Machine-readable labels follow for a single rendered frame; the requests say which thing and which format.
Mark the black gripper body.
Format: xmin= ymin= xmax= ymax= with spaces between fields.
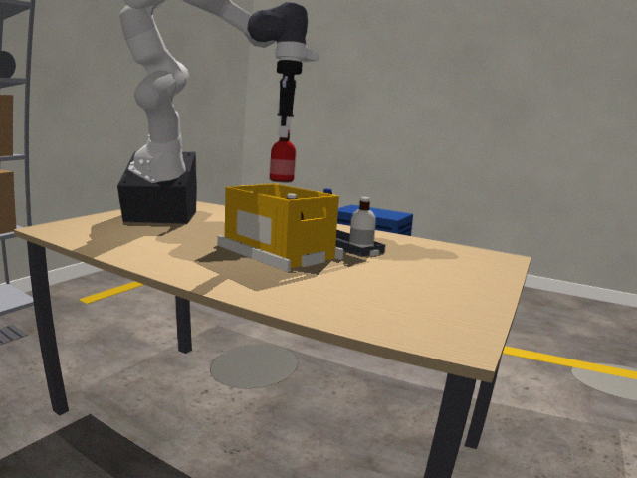
xmin=277 ymin=60 xmax=303 ymax=89

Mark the red bottle with pale label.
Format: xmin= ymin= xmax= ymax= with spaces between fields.
xmin=269 ymin=130 xmax=296 ymax=182

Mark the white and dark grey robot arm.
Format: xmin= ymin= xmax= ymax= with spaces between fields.
xmin=119 ymin=0 xmax=319 ymax=183

